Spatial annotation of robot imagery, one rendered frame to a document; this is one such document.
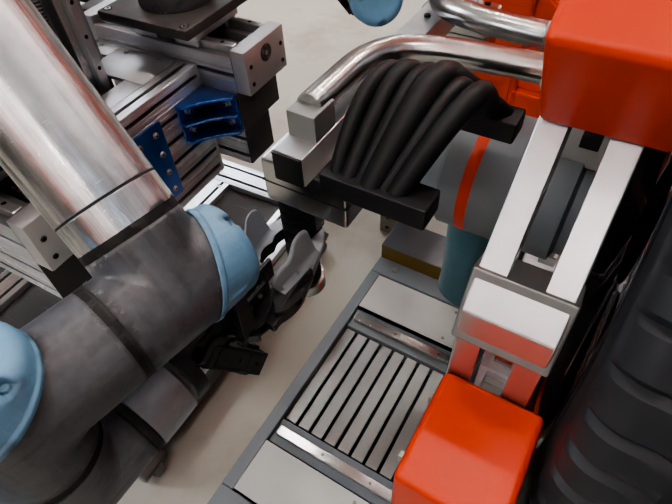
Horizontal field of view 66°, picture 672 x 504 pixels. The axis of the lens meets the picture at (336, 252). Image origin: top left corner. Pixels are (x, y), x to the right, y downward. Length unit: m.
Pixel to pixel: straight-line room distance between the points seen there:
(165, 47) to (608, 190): 0.97
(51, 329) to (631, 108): 0.33
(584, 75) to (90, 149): 0.27
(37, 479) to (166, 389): 0.11
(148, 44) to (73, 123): 0.86
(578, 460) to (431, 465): 0.09
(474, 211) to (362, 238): 1.14
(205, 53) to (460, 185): 0.67
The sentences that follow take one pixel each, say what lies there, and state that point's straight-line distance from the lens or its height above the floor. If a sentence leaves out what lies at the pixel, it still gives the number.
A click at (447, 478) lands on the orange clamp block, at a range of 0.37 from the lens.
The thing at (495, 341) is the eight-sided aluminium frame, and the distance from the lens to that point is 0.35.
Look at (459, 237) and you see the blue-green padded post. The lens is 0.81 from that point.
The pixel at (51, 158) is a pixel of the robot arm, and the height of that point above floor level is 1.05.
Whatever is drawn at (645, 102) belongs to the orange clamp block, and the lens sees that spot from 0.29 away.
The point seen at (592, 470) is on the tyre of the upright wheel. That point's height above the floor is 0.93.
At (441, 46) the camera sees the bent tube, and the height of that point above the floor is 1.01.
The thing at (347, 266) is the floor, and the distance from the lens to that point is 1.60.
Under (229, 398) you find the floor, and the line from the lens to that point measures 1.41.
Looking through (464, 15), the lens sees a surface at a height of 1.00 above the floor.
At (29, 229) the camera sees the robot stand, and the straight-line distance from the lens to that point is 0.79.
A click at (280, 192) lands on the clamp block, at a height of 0.92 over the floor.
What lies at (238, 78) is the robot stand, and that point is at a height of 0.72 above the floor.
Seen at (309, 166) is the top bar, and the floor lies 0.97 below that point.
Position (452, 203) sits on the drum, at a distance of 0.56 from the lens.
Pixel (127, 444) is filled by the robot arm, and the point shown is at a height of 0.87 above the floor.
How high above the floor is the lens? 1.24
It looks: 49 degrees down
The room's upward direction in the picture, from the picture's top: 4 degrees counter-clockwise
